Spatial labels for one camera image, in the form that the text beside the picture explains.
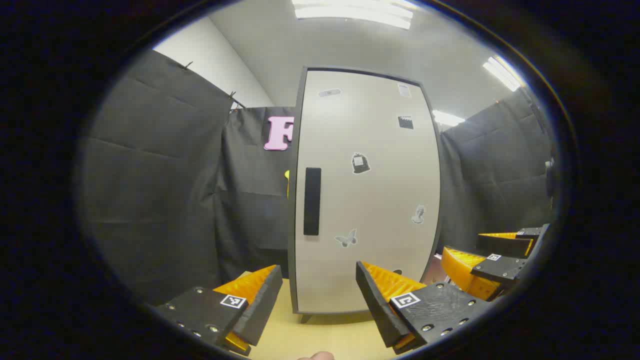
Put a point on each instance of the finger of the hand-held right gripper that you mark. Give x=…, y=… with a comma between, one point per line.
x=502, y=246
x=500, y=267

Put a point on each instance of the ceiling light panel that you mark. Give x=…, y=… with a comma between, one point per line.
x=350, y=12
x=447, y=118
x=502, y=74

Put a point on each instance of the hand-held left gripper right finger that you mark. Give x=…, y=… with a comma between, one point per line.
x=377, y=310

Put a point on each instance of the beige cabinet door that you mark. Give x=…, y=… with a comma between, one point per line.
x=370, y=215

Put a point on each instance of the black backdrop cloth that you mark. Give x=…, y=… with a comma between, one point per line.
x=150, y=175

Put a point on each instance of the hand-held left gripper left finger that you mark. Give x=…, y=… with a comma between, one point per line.
x=262, y=305

